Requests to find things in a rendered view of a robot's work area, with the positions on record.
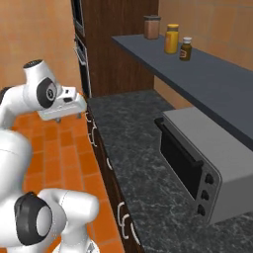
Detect black toaster oven door handle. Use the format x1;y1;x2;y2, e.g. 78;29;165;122
154;117;205;168

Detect black wall oven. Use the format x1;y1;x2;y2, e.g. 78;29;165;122
73;34;93;99

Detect black built-in microwave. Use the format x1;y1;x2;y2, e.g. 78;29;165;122
70;0;86;38

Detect silver toaster oven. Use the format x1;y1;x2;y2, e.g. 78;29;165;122
154;106;253;226

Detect black toaster oven knob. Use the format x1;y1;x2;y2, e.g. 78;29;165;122
196;204;207;216
205;173;215;186
200;189;211;202

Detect dark wood tall cabinet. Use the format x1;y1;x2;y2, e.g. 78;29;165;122
70;0;160;99

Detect brown jar with grey lid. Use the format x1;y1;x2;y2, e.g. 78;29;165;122
143;14;162;41

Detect brown bottle with white cap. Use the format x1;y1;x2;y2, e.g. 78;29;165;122
179;36;194;62

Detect dark wood counter cabinet run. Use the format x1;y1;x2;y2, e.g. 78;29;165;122
84;98;146;253

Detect yellow bottle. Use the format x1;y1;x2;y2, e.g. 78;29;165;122
163;23;180;55

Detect dark grey shelf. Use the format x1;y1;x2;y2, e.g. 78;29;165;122
111;33;253;152

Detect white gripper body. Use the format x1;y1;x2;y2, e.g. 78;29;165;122
37;92;89;122

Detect black toaster oven door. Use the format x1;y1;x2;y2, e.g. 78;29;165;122
159;126;203;201

